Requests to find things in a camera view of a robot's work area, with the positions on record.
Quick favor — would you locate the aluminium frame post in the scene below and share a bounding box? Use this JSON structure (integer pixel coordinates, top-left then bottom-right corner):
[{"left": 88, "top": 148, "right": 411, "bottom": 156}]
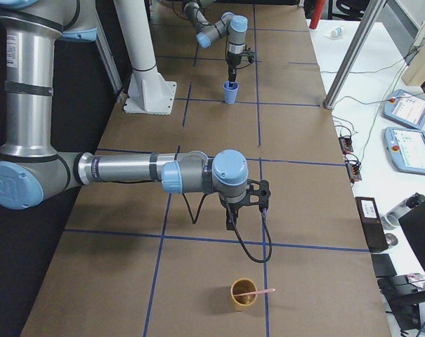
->
[{"left": 323, "top": 0, "right": 387, "bottom": 110}]

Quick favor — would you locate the black connector block left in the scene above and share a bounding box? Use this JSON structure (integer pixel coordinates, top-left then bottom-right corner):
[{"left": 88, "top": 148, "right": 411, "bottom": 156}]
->
[{"left": 338, "top": 136, "right": 353, "bottom": 154}]

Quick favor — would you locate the black electronics box with label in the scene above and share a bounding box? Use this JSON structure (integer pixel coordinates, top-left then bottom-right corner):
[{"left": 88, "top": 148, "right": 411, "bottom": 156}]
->
[{"left": 355, "top": 197, "right": 388, "bottom": 253}]

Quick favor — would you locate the red cylinder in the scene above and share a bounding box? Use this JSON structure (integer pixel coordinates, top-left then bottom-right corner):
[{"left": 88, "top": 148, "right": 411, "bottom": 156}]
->
[{"left": 309, "top": 0, "right": 326, "bottom": 29}]

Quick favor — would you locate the gold metal cup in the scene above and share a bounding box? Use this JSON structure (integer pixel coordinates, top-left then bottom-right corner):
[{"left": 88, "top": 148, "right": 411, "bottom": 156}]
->
[{"left": 230, "top": 278, "right": 257, "bottom": 312}]

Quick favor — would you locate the white bottle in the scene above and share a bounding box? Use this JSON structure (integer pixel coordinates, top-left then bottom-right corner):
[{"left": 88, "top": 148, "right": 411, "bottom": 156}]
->
[{"left": 329, "top": 26, "right": 346, "bottom": 39}]

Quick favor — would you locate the teach pendant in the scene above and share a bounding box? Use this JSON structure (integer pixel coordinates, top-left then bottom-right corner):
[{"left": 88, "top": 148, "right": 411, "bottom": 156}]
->
[
  {"left": 384, "top": 127, "right": 425, "bottom": 175},
  {"left": 383, "top": 89, "right": 425, "bottom": 130}
]

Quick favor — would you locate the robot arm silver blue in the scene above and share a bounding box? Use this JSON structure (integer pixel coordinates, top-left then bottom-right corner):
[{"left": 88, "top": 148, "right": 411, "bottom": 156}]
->
[
  {"left": 0, "top": 1, "right": 249, "bottom": 229},
  {"left": 182, "top": 1, "right": 255, "bottom": 86}
]

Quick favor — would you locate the white pedestal column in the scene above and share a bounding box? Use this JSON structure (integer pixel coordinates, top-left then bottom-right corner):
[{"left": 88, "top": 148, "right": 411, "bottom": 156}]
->
[{"left": 114, "top": 0, "right": 177, "bottom": 115}]

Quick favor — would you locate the black camera mount wrist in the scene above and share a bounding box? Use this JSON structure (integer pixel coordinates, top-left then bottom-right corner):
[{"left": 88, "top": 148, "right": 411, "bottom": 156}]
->
[
  {"left": 246, "top": 179, "right": 271, "bottom": 210},
  {"left": 240, "top": 46, "right": 256, "bottom": 64}
]

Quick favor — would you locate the teach pendant near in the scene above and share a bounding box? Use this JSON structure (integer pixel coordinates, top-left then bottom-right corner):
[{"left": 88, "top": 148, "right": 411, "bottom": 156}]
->
[{"left": 384, "top": 127, "right": 425, "bottom": 175}]

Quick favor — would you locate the blue ribbed plastic cup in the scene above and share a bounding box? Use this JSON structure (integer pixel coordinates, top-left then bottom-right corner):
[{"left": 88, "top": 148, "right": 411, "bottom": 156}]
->
[{"left": 223, "top": 81, "right": 240, "bottom": 105}]

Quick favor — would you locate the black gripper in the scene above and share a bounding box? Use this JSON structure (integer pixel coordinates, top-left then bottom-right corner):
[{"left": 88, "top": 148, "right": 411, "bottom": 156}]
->
[
  {"left": 224, "top": 195, "right": 248, "bottom": 230},
  {"left": 227, "top": 52, "right": 241, "bottom": 86}
]

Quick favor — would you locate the black cable wrist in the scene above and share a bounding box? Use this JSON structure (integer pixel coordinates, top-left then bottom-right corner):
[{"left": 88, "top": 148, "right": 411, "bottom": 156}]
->
[{"left": 224, "top": 196, "right": 273, "bottom": 263}]

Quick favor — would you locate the teach pendant far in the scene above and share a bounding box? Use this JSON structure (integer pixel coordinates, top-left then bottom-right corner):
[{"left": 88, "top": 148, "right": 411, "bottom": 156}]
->
[{"left": 383, "top": 89, "right": 425, "bottom": 130}]

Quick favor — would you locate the brown paper table cover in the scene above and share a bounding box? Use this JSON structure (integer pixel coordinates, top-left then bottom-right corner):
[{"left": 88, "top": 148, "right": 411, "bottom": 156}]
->
[{"left": 22, "top": 4, "right": 391, "bottom": 336}]

